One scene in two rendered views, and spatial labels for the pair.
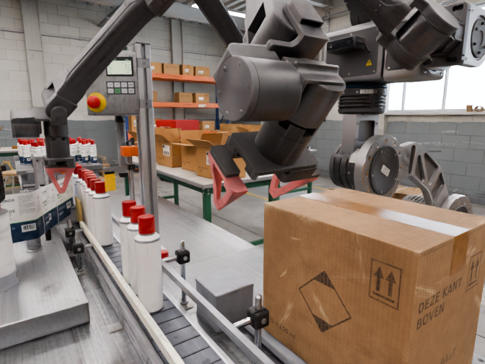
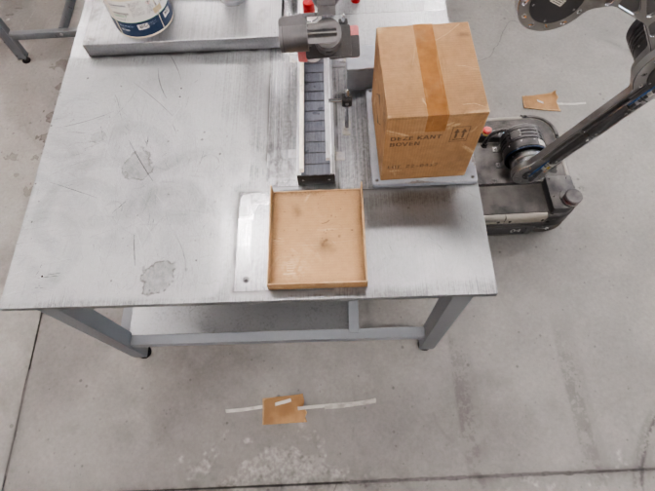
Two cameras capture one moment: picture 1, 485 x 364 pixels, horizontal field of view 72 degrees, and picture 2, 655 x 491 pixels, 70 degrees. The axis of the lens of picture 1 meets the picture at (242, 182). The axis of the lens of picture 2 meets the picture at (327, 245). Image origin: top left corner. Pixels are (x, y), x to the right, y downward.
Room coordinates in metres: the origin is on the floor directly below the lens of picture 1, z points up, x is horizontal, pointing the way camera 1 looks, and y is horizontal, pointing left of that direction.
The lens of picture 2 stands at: (-0.28, -0.53, 2.00)
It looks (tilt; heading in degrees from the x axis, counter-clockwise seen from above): 65 degrees down; 38
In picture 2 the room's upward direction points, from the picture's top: 5 degrees counter-clockwise
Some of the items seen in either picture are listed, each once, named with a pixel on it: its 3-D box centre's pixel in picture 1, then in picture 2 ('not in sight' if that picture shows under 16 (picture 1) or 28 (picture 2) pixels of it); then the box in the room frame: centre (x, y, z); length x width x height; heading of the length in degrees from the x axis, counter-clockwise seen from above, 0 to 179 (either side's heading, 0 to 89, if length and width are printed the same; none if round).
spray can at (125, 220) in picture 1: (131, 242); not in sight; (0.78, 0.27, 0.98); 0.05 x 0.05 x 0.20
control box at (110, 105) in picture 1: (117, 85); not in sight; (1.11, 0.40, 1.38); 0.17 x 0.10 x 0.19; 89
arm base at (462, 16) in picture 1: (436, 35); not in sight; (0.75, -0.40, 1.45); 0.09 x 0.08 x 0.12; 36
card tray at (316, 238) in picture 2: not in sight; (317, 234); (0.15, -0.16, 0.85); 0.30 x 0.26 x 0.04; 34
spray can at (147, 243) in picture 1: (149, 263); (310, 31); (0.66, 0.20, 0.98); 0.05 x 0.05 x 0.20
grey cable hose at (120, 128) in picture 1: (122, 146); not in sight; (1.16, 0.42, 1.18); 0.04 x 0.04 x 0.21
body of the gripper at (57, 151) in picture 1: (58, 149); not in sight; (0.90, 0.49, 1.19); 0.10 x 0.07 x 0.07; 36
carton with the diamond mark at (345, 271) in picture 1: (364, 279); (422, 104); (0.58, -0.23, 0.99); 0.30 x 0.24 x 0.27; 36
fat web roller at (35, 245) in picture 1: (31, 220); not in sight; (0.98, 0.64, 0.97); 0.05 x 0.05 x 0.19
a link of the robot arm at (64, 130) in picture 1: (53, 126); not in sight; (0.90, 0.50, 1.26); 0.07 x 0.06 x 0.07; 126
